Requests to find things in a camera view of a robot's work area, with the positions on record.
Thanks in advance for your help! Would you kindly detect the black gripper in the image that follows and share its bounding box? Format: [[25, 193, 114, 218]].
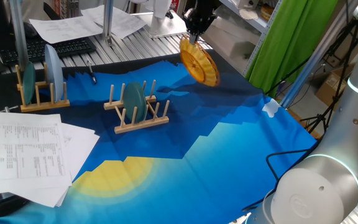
[[183, 0, 219, 44]]

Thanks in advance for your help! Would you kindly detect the orange woven plastic dish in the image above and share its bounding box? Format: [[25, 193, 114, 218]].
[[179, 35, 221, 88]]

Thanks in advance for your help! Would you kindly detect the wooden dish rack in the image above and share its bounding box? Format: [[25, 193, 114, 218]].
[[103, 80, 170, 135], [14, 61, 71, 113]]

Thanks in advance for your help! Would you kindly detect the white lace doily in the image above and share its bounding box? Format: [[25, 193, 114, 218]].
[[239, 8, 260, 21]]

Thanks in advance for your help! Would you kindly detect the white metal shelving unit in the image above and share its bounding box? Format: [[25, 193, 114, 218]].
[[219, 0, 284, 77]]

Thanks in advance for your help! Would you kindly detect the printed white paper sheet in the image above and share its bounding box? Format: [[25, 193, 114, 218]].
[[80, 4, 148, 40], [29, 15, 104, 45]]

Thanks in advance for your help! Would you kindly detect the brown round item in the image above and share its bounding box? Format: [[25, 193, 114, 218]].
[[260, 4, 275, 22]]

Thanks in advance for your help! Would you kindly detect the dark green round plate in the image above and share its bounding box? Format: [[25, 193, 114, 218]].
[[22, 61, 37, 106], [122, 82, 148, 123]]

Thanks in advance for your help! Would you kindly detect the green curtain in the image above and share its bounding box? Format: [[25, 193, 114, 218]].
[[245, 0, 339, 100]]

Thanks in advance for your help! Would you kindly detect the black and silver pen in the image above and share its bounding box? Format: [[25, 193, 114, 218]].
[[86, 59, 98, 85]]

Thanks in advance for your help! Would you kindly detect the blue mountain print tablecloth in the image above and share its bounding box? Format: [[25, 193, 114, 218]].
[[0, 49, 319, 224]]

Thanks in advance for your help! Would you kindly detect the long diagonal aluminium pole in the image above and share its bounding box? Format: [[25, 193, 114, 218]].
[[280, 0, 358, 109]]

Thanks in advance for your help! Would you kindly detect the black keyboard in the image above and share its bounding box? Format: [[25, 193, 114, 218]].
[[0, 36, 98, 67]]

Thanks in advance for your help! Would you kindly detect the labelled cardboard box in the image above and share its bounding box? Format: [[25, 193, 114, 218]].
[[314, 72, 358, 118]]

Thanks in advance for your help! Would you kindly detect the light blue round plate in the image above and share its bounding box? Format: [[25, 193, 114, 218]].
[[44, 44, 65, 103]]

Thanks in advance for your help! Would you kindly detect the black tripod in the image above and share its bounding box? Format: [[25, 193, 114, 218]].
[[300, 18, 358, 134]]

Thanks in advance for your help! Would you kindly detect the black computer mouse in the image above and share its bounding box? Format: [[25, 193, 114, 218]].
[[23, 21, 39, 39]]

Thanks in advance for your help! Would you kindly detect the small metal rod tool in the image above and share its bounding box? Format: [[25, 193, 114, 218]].
[[0, 105, 20, 119]]

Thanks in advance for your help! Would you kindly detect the stack of printed white papers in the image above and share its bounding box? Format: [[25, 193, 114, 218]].
[[0, 111, 101, 208]]

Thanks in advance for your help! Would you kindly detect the aluminium profile post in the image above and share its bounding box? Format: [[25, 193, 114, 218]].
[[102, 0, 115, 47]]

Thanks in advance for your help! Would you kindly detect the thin black cable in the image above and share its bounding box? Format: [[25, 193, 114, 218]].
[[246, 148, 318, 210]]

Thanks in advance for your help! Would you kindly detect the grey upright metal post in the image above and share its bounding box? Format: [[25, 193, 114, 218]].
[[9, 0, 30, 72]]

